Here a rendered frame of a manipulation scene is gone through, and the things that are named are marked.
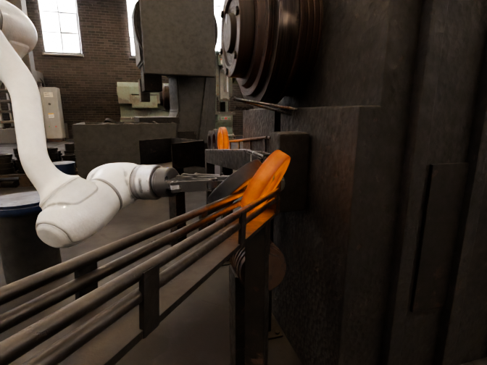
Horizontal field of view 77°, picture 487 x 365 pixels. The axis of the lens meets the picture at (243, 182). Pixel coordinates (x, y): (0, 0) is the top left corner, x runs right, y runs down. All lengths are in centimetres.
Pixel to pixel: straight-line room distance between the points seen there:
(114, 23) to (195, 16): 772
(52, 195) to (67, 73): 1072
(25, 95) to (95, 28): 1061
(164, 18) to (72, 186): 317
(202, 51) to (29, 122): 311
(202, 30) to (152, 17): 54
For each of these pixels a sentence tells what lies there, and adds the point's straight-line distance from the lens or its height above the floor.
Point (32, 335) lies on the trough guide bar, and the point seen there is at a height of 74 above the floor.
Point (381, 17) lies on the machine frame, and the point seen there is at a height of 106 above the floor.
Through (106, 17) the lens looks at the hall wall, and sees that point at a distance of 1151.
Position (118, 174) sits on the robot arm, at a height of 71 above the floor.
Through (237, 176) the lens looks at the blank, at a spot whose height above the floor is 73.
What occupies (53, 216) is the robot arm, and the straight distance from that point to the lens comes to 73.
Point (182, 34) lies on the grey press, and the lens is 379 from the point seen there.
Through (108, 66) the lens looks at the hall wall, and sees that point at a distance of 1125.
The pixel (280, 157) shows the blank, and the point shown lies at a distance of 64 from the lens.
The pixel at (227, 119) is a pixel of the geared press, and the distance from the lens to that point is 932.
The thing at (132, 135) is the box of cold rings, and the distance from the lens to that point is 344.
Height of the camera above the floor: 86
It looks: 13 degrees down
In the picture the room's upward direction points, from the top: straight up
